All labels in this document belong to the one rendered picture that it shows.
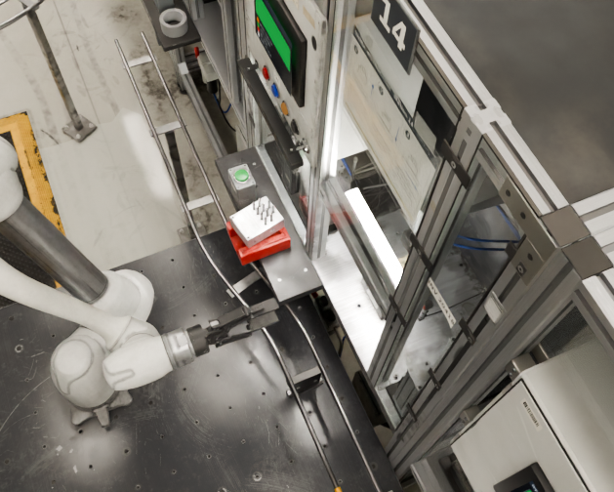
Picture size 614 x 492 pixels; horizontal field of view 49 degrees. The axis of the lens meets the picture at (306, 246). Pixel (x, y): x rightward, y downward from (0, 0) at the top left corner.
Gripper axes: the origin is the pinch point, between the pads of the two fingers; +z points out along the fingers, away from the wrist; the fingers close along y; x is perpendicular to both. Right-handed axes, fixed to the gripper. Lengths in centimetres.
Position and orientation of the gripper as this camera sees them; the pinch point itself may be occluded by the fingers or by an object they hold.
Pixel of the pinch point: (266, 313)
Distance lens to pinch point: 171.0
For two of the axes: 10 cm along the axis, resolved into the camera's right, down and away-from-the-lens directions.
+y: 0.4, -4.7, -8.8
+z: 9.1, -3.4, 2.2
